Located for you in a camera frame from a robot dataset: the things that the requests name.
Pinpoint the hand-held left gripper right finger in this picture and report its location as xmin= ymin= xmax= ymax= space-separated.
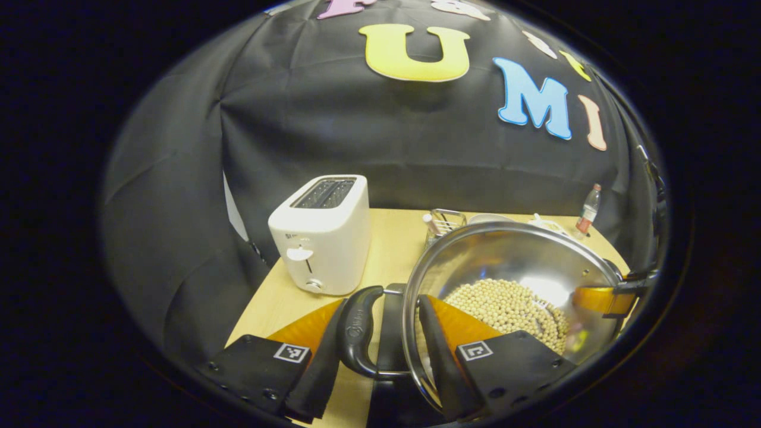
xmin=417 ymin=294 xmax=578 ymax=423

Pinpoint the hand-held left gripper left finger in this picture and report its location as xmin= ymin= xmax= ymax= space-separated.
xmin=198 ymin=298 xmax=349 ymax=424

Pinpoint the black induction cooktop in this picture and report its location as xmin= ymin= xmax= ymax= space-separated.
xmin=367 ymin=283 xmax=452 ymax=428

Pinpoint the steel pot with black handle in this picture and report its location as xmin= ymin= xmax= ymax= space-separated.
xmin=338 ymin=221 xmax=626 ymax=418

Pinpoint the pile of yellow soybeans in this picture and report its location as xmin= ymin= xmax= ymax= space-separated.
xmin=443 ymin=278 xmax=571 ymax=356

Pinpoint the clear plastic water bottle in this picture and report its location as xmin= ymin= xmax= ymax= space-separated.
xmin=573 ymin=183 xmax=603 ymax=240

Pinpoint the white divided bean dish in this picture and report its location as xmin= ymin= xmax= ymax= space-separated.
xmin=529 ymin=212 xmax=572 ymax=236

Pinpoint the white toaster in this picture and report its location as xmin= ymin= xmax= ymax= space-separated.
xmin=268 ymin=174 xmax=372 ymax=297

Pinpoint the black backdrop cloth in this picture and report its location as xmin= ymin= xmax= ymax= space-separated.
xmin=98 ymin=0 xmax=669 ymax=381

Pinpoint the metal wire basket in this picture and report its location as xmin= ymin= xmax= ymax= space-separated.
xmin=424 ymin=208 xmax=469 ymax=246

